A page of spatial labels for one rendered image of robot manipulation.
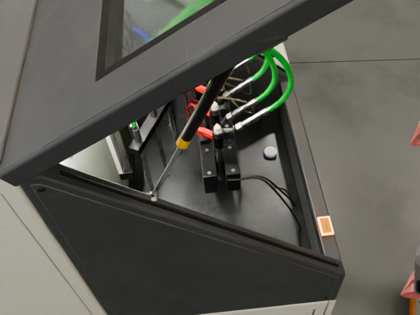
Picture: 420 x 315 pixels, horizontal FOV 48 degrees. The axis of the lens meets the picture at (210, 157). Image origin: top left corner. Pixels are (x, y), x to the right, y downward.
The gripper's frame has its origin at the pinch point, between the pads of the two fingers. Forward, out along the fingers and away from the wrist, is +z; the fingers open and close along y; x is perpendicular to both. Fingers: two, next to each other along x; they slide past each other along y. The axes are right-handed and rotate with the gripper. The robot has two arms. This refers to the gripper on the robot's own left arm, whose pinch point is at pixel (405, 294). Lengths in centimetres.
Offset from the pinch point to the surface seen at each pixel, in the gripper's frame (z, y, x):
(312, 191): 13.9, -24.4, -19.2
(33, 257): 12, 19, -74
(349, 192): 92, -91, 38
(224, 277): 14.1, 6.8, -36.0
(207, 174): 23, -21, -45
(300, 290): 18.4, 0.5, -15.3
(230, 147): 21, -31, -42
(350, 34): 98, -213, 28
